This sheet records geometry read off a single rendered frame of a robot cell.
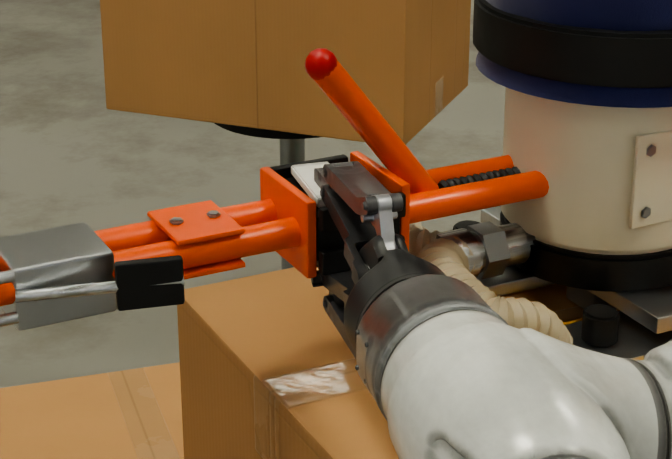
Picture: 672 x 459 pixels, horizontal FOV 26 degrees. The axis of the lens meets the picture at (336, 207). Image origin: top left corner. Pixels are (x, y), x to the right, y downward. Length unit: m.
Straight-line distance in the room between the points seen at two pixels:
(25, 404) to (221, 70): 0.94
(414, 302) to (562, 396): 0.14
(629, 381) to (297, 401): 0.35
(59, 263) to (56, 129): 3.71
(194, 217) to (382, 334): 0.23
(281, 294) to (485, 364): 0.50
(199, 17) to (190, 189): 1.51
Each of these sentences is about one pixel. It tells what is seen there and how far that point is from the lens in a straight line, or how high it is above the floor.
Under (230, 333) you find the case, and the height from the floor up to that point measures 0.94.
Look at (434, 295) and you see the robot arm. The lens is 0.85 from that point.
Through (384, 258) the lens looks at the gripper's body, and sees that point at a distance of 0.92.
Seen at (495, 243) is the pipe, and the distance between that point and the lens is 1.15.
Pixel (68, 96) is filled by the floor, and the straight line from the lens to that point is 5.01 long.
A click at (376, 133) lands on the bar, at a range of 1.06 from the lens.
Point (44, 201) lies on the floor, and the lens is 4.10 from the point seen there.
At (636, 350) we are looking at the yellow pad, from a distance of 1.13.
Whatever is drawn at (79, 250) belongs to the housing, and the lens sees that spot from 0.99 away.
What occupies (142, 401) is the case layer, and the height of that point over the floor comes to 0.54.
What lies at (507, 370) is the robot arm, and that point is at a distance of 0.76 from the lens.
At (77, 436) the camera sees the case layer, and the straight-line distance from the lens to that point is 1.85.
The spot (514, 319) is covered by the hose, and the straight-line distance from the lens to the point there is 1.06.
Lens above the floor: 1.48
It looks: 22 degrees down
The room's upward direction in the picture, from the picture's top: straight up
